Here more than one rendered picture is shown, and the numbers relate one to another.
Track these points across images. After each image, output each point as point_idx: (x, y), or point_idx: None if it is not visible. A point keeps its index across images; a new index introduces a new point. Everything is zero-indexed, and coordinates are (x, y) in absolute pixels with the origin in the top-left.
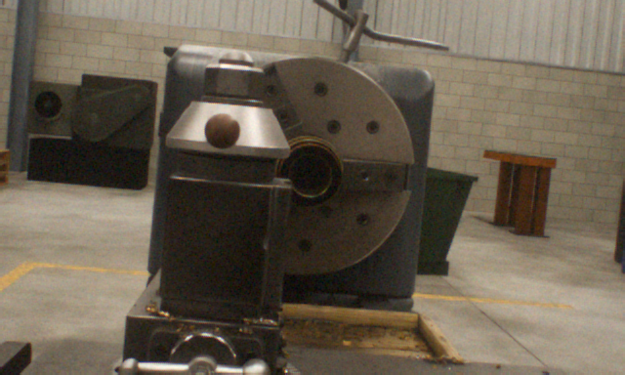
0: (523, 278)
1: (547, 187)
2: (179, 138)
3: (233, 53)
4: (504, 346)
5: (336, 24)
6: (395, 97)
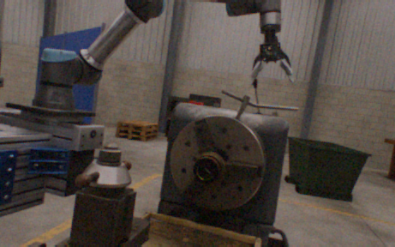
0: None
1: None
2: None
3: (108, 143)
4: (376, 246)
5: (307, 73)
6: (267, 131)
